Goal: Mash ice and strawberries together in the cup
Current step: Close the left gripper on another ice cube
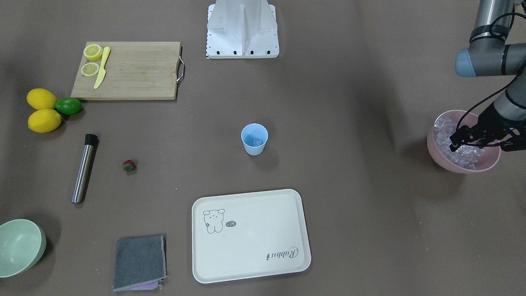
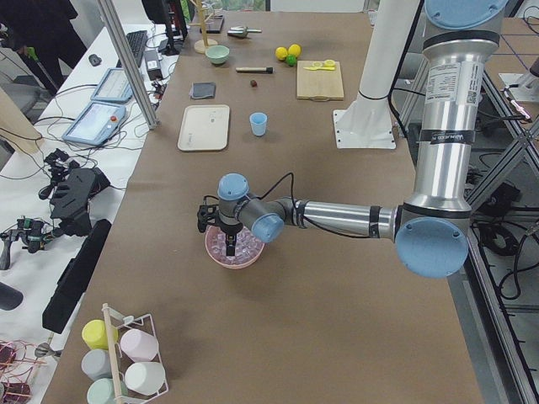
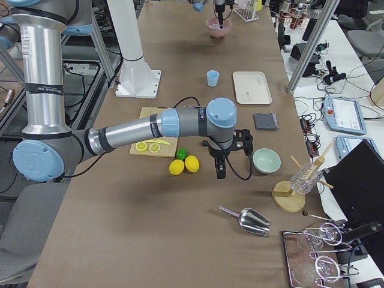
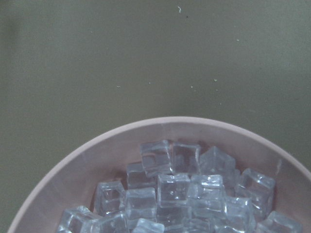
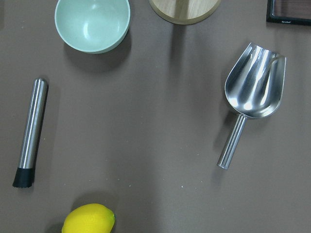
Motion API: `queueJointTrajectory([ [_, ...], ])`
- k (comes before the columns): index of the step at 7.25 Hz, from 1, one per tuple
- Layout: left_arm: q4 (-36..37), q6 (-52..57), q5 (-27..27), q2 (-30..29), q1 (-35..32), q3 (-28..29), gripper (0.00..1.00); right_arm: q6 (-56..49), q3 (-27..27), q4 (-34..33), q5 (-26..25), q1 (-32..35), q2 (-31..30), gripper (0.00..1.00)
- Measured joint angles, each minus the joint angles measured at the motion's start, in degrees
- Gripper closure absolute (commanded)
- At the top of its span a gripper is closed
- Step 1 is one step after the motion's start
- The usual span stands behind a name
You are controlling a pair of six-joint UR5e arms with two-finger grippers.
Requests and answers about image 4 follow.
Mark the clear ice cubes pile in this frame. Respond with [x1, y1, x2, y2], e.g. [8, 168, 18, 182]
[57, 140, 303, 233]

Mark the pink bowl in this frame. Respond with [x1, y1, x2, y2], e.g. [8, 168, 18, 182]
[8, 116, 311, 233]

